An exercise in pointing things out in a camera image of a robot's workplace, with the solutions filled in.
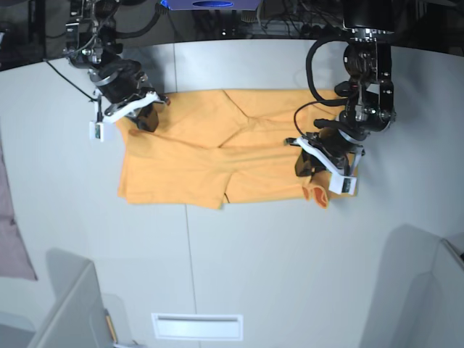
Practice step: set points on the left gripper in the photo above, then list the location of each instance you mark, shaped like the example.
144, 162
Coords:
341, 150

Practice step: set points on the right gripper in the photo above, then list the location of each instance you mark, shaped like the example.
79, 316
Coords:
123, 82

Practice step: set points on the yellow T-shirt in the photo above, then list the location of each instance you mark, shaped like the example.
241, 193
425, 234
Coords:
223, 146

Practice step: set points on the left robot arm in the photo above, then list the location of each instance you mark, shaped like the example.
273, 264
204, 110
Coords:
366, 99

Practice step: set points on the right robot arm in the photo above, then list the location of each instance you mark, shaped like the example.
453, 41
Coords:
91, 37

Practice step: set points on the purple box with blue oval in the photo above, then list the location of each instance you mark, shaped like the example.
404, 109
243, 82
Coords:
181, 5

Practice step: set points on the black power strip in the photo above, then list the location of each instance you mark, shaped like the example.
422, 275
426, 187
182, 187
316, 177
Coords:
314, 31

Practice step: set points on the grey bin right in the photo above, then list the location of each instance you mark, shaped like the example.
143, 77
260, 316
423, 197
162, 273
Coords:
418, 297

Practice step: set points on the grey bin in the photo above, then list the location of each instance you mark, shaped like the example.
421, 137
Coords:
418, 297
64, 307

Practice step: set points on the pink cloth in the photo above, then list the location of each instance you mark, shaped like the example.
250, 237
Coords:
15, 261

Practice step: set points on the white table slot plate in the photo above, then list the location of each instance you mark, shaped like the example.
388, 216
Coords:
198, 327

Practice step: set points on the grey bin left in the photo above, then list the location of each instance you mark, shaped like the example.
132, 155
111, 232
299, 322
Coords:
64, 307

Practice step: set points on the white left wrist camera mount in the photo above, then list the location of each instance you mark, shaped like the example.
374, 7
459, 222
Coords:
341, 181

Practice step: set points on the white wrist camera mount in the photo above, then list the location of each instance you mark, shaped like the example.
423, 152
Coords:
341, 181
107, 114

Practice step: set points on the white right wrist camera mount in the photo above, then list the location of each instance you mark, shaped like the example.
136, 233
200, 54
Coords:
107, 114

